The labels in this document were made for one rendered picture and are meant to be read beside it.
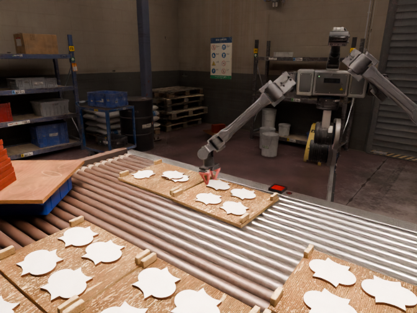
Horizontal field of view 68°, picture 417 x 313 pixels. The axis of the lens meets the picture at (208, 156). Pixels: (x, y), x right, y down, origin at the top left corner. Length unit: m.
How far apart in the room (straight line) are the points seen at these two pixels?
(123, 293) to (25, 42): 4.85
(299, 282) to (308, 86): 1.28
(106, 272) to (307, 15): 5.89
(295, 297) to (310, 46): 5.66
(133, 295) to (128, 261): 0.17
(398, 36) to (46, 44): 5.44
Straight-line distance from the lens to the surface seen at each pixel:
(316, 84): 2.03
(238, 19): 7.17
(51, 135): 5.77
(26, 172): 1.78
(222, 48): 7.37
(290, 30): 6.55
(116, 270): 1.11
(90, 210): 1.55
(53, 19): 6.46
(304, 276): 1.09
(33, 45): 5.57
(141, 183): 1.73
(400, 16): 5.97
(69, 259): 1.20
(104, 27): 6.96
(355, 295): 1.08
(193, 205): 1.46
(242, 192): 1.59
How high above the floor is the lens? 1.60
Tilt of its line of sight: 18 degrees down
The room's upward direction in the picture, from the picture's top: 1 degrees clockwise
